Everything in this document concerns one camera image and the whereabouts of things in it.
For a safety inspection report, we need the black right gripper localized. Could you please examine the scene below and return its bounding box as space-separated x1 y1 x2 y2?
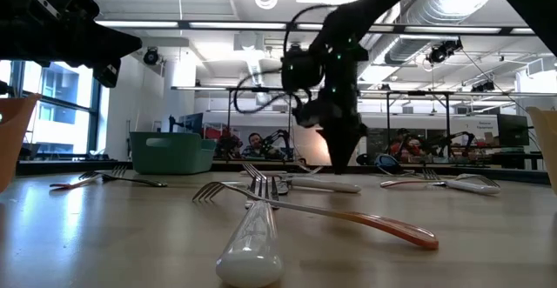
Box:
292 98 369 175

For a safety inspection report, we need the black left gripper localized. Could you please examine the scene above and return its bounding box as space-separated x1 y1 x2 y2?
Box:
0 0 143 89

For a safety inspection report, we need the white-handled silver fork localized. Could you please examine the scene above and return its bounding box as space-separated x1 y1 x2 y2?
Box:
241 162 363 195
424 168 502 196
215 175 285 288

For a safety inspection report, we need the orange-handled silver fork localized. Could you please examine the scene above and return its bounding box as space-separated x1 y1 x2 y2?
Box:
191 181 440 251
49 164 128 191
379 177 439 189

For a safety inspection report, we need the orange plastic bin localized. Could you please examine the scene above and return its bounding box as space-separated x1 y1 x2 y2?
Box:
0 92 43 193

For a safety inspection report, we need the black fork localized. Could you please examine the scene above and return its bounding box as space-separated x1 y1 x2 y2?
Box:
77 170 169 188

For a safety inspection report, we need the person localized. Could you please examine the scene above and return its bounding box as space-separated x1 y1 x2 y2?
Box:
388 127 424 158
240 131 279 159

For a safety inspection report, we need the black overhead light beam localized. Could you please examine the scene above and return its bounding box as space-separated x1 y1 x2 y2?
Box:
93 19 557 37

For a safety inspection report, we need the large window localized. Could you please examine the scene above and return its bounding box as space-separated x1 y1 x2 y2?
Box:
0 59 104 155

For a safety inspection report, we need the dark computer monitor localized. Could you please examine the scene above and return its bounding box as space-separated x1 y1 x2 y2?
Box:
496 113 531 148
177 112 205 137

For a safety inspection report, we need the green plastic bin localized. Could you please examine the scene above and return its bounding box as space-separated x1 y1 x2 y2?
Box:
129 131 218 176

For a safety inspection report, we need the yellow plastic bin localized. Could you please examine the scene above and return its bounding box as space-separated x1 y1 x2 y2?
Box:
525 106 557 196

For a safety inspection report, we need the black ceiling camera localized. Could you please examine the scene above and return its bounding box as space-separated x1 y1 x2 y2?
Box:
142 46 161 66
471 80 496 93
426 38 465 66

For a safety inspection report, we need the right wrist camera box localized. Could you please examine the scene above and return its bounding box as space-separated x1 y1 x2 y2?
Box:
280 44 325 93

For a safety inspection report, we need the black background rig frame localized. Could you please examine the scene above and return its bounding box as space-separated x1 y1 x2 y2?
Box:
225 86 293 164
385 90 453 164

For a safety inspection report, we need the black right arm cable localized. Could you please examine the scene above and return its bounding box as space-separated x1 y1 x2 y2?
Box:
232 3 336 116

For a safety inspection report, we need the black metal table frame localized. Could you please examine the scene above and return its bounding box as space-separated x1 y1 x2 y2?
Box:
16 159 550 185

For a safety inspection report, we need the white wall sign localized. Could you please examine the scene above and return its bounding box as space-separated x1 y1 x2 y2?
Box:
463 117 497 133

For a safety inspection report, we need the silver ceiling duct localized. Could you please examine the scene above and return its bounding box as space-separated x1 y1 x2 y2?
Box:
360 0 495 65

